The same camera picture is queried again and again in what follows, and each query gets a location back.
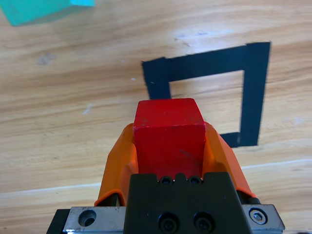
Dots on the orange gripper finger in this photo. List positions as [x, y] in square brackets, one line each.
[117, 165]
[221, 158]

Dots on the red wooden cube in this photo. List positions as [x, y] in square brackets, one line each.
[168, 136]

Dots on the green wooden cube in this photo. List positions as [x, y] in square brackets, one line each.
[36, 9]

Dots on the black tape square outline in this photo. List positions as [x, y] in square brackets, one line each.
[253, 97]

